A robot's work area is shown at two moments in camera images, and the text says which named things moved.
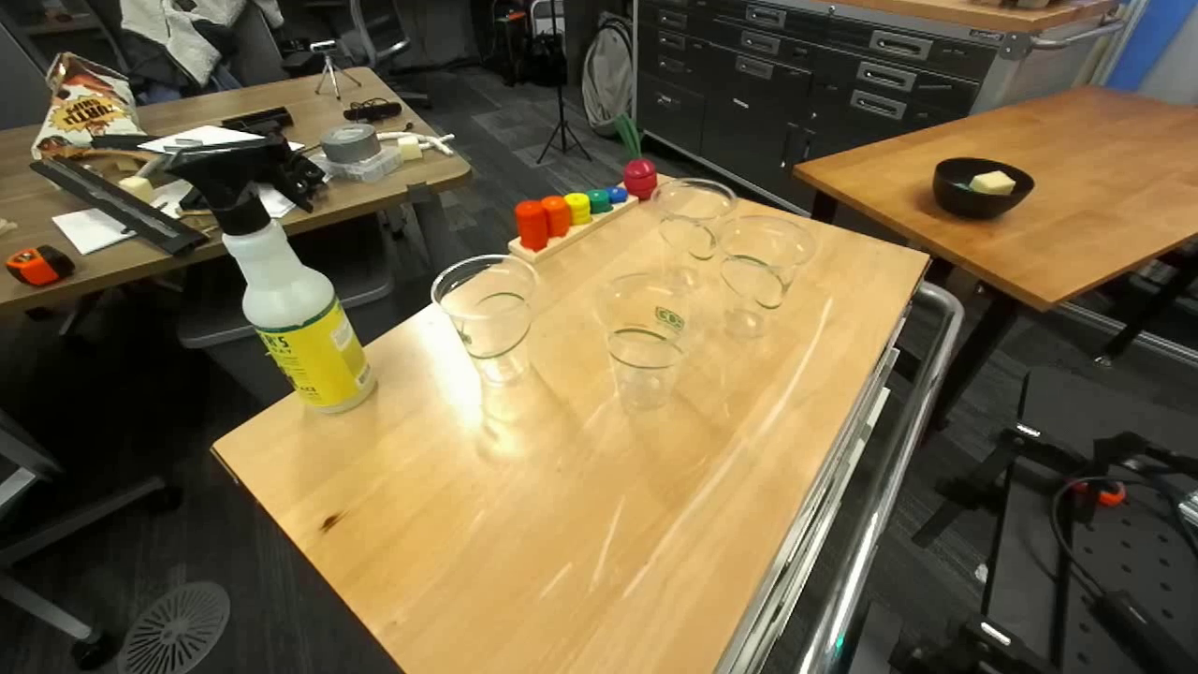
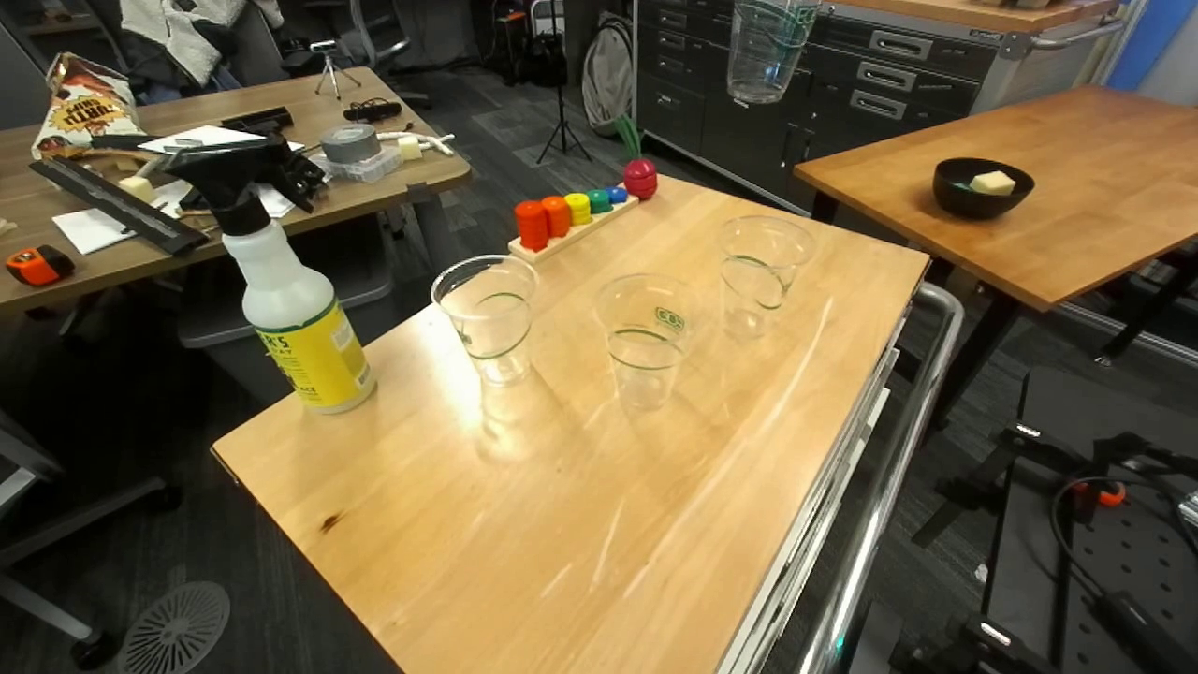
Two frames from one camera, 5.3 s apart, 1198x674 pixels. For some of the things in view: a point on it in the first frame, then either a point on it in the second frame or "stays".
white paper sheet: (91, 231) stays
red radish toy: (638, 173) stays
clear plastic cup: (761, 255) stays
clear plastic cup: (693, 208) to (766, 47)
